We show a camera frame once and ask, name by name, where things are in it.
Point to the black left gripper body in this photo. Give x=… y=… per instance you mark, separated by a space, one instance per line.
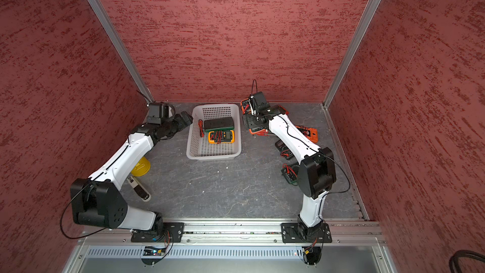
x=175 y=124

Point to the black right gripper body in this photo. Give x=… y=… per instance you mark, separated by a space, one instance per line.
x=252 y=120

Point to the orange black multimeter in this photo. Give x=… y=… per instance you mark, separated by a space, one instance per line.
x=245 y=106

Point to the green multimeter face down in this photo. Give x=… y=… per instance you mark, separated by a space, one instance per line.
x=219 y=124

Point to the small black multimeter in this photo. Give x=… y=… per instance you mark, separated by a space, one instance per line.
x=285 y=152

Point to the red probe leads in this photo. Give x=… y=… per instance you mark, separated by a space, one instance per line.
x=201 y=128

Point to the white plastic perforated basket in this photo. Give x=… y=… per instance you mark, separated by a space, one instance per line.
x=199 y=148

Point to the yellow multimeter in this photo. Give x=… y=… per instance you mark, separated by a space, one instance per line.
x=221 y=137

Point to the green multimeter DT9205A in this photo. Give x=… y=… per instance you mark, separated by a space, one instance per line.
x=290 y=173

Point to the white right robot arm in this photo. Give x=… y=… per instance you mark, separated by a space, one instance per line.
x=316 y=172

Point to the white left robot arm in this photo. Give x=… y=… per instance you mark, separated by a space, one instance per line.
x=97 y=201

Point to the orange long multimeter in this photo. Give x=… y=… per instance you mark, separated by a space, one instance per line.
x=310 y=133

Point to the red clamp meter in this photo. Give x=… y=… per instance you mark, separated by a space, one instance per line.
x=259 y=131

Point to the yellow cup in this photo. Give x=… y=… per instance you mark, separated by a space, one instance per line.
x=141 y=168

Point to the white black remote tester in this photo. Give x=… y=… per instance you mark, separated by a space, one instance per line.
x=139 y=189

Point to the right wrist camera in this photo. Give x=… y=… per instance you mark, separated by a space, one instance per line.
x=258 y=103

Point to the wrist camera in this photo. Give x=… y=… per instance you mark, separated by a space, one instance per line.
x=159 y=112
x=258 y=103

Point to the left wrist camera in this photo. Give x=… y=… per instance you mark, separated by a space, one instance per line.
x=159 y=112

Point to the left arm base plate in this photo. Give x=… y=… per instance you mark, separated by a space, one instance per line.
x=167 y=232

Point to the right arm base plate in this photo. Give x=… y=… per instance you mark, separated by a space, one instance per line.
x=299 y=233

